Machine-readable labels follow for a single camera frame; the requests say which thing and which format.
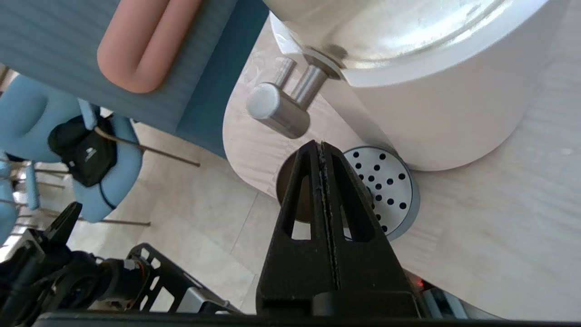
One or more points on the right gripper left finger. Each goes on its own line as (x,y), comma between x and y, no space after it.
(295,272)

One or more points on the large blue steel drip tray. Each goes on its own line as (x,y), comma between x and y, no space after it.
(390,190)

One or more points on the steel water dispenser tap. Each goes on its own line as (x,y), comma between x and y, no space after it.
(277,111)

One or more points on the light blue chair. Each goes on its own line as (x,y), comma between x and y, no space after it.
(27,113)
(7,213)

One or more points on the black plastic cup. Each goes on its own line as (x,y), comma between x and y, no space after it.
(290,190)

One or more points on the black perforated robot frame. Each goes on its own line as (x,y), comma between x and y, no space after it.
(177,281)

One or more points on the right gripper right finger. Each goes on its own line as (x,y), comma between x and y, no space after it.
(367,268)

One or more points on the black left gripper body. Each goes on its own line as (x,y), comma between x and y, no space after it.
(41,259)

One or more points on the teal upholstered booth bench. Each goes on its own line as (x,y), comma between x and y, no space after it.
(59,45)

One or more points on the clear water dispenser white base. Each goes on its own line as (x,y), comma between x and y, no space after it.
(431,113)

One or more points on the black bag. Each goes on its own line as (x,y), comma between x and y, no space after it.
(84,154)

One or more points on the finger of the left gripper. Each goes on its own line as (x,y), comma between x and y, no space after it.
(61,227)

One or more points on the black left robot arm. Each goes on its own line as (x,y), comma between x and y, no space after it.
(118,277)

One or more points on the pink bolster cushion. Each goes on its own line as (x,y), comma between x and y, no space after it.
(136,50)

